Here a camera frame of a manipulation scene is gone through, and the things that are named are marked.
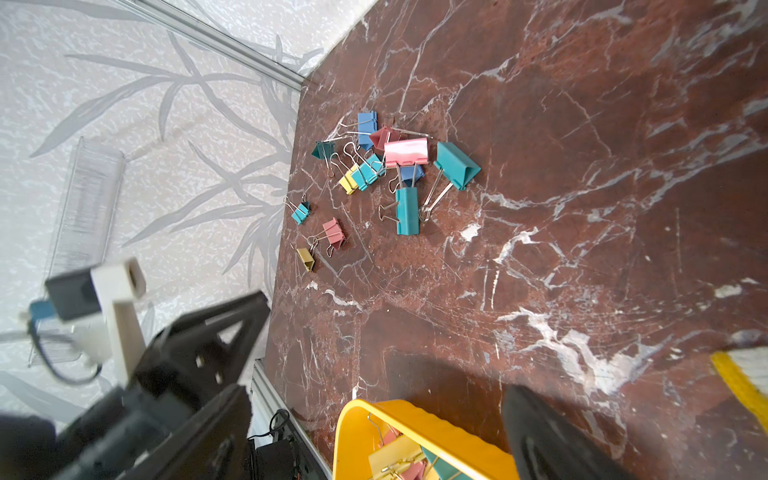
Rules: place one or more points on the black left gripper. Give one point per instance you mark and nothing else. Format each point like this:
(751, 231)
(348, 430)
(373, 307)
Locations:
(179, 417)

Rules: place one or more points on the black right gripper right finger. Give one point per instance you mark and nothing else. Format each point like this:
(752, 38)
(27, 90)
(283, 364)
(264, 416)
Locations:
(546, 446)

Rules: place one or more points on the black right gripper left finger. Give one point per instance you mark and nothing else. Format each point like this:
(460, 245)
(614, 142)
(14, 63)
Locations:
(210, 445)

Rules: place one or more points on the small olive yellow binder clip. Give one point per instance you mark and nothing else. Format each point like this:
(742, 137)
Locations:
(306, 257)

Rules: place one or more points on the small teal binder clip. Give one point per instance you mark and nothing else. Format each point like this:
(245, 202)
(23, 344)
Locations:
(299, 211)

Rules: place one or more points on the small pink binder clip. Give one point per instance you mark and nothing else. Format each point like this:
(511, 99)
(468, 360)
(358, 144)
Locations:
(333, 233)

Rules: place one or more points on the teal striped binder clip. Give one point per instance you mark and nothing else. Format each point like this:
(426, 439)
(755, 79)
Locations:
(367, 167)

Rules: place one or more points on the yellow plastic storage tray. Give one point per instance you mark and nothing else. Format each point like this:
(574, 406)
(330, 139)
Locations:
(380, 440)

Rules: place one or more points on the small dark green binder clip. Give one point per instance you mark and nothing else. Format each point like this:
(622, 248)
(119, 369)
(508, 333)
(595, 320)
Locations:
(324, 150)

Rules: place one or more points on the teal upright binder clip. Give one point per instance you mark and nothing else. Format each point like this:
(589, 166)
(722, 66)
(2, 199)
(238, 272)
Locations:
(404, 211)

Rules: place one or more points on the blue hidden binder clip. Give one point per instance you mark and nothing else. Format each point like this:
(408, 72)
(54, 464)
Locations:
(410, 175)

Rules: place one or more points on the dark red binder clip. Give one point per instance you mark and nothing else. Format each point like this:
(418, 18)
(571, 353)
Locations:
(387, 134)

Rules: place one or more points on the large pink binder clip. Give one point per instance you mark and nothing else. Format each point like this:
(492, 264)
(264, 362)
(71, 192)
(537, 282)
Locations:
(406, 153)

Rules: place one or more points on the large teal binder clip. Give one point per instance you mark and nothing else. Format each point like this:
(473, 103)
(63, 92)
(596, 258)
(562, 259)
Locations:
(455, 170)

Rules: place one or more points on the blue dotted white work glove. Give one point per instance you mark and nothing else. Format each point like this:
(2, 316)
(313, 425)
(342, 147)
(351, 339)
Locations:
(744, 371)

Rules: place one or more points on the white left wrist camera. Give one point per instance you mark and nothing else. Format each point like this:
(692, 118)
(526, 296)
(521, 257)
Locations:
(109, 289)

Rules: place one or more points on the clear acrylic wall shelf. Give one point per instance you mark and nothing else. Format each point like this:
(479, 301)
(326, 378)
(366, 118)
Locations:
(82, 231)

